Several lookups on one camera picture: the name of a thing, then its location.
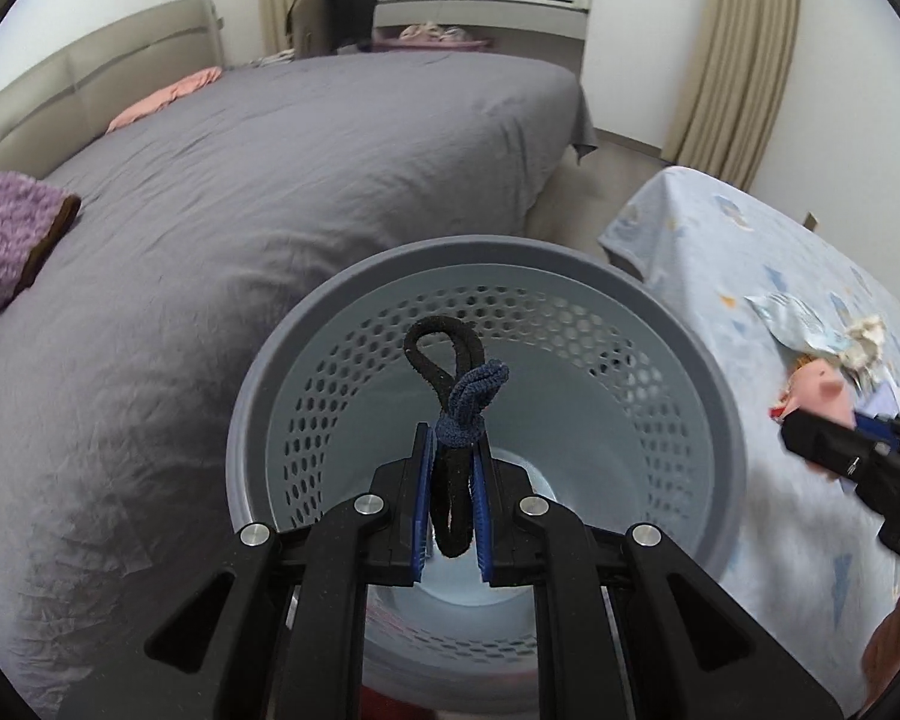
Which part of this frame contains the white paper ball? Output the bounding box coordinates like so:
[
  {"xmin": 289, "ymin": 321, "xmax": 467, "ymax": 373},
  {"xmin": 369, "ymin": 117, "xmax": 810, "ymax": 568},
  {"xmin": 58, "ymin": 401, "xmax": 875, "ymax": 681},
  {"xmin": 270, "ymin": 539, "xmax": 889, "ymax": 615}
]
[{"xmin": 839, "ymin": 316, "xmax": 886, "ymax": 392}]

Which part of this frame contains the beige curtain right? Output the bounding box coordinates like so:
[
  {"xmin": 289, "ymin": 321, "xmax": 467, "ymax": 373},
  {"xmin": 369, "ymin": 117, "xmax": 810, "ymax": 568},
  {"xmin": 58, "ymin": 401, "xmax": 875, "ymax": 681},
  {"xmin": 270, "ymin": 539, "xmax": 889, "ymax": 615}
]
[{"xmin": 662, "ymin": 0, "xmax": 802, "ymax": 190}]

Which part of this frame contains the white window desk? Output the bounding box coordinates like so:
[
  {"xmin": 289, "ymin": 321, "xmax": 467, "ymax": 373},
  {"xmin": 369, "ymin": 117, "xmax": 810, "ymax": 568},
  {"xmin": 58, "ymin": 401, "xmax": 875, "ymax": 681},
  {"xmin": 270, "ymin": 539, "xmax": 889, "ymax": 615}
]
[{"xmin": 375, "ymin": 0, "xmax": 589, "ymax": 71}]

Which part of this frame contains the beige padded headboard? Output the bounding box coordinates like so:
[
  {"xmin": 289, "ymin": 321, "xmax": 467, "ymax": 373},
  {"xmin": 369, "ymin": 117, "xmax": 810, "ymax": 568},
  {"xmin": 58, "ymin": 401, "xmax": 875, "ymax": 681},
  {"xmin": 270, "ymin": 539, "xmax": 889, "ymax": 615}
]
[{"xmin": 0, "ymin": 0, "xmax": 224, "ymax": 179}]

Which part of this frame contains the light blue patterned blanket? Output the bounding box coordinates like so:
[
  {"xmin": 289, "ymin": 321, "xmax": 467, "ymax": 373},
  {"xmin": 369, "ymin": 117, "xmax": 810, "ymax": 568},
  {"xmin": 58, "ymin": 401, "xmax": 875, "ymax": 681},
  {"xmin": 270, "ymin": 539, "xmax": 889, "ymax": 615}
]
[{"xmin": 600, "ymin": 167, "xmax": 900, "ymax": 713}]

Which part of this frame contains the pink pillow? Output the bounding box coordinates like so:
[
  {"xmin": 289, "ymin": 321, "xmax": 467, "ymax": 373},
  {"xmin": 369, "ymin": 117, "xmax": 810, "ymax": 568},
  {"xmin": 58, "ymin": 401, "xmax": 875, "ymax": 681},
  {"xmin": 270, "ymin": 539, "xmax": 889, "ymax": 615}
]
[{"xmin": 107, "ymin": 67, "xmax": 224, "ymax": 133}]

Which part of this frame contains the pink clothes pile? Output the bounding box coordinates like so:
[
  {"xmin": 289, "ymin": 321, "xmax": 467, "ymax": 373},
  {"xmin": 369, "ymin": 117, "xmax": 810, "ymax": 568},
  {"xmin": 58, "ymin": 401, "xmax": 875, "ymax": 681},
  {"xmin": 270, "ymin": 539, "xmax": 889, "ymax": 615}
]
[{"xmin": 398, "ymin": 21, "xmax": 471, "ymax": 44}]

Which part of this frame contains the chair with black garment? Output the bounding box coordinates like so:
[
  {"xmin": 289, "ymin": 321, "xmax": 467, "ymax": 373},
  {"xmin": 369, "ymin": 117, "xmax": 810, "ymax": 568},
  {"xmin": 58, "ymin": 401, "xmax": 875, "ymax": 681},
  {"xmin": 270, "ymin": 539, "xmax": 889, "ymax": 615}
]
[{"xmin": 286, "ymin": 0, "xmax": 379, "ymax": 59}]

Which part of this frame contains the bed with grey sheet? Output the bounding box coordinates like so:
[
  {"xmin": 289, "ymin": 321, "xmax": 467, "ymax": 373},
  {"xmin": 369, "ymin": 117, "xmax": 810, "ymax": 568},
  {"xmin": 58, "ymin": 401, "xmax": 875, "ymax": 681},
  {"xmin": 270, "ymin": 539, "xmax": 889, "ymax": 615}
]
[{"xmin": 0, "ymin": 52, "xmax": 592, "ymax": 718}]

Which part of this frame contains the white blue plastic wrapper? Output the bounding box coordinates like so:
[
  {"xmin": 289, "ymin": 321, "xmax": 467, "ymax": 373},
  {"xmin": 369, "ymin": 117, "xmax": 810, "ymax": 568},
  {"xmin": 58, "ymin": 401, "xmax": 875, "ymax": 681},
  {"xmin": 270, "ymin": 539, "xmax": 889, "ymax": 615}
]
[{"xmin": 746, "ymin": 293, "xmax": 850, "ymax": 358}]

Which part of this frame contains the black blue rope loop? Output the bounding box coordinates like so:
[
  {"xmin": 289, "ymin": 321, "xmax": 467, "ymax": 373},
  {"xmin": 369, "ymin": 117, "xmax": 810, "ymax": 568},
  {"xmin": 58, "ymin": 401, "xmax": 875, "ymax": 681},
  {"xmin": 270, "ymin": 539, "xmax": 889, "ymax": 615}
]
[{"xmin": 403, "ymin": 315, "xmax": 512, "ymax": 559}]

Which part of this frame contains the purple fluffy blanket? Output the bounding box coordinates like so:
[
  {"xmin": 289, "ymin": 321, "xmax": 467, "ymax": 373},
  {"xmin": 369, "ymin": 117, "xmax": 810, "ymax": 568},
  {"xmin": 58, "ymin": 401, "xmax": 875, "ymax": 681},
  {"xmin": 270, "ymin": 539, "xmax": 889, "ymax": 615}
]
[{"xmin": 0, "ymin": 171, "xmax": 82, "ymax": 314}]

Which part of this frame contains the pink pig toy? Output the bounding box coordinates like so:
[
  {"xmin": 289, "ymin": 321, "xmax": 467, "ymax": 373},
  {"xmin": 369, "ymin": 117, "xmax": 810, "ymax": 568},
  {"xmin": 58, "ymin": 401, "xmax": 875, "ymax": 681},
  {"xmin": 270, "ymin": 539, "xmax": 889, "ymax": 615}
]
[{"xmin": 769, "ymin": 358, "xmax": 855, "ymax": 429}]

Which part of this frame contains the grey perforated trash bin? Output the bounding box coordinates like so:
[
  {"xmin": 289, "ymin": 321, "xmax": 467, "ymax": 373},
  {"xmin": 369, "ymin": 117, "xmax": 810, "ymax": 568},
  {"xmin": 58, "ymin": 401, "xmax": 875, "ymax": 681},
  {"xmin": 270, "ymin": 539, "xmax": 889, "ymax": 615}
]
[{"xmin": 227, "ymin": 236, "xmax": 756, "ymax": 718}]

